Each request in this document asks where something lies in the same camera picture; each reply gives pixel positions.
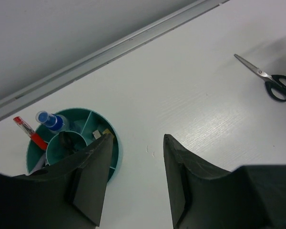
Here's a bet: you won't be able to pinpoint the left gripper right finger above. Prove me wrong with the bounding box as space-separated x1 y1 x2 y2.
163 134 286 229

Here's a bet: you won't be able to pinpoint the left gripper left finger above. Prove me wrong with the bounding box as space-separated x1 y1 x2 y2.
0 134 112 229

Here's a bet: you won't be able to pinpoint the red gel pen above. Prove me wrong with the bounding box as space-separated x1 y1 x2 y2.
13 116 48 151

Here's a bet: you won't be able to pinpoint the white eraser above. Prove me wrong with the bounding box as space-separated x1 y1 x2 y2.
92 130 102 140

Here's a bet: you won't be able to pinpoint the tan pencil sharpener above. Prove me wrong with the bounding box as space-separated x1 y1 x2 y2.
102 128 115 138

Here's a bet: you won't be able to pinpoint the glue bottle blue cap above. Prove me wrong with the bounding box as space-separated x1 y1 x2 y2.
35 111 70 134

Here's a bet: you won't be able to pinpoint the black scissors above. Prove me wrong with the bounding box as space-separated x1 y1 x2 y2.
234 54 286 103

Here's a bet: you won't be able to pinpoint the teal divided pen holder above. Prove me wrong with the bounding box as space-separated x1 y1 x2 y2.
26 108 119 180

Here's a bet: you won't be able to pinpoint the aluminium table frame rail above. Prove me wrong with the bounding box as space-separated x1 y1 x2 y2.
0 0 225 121

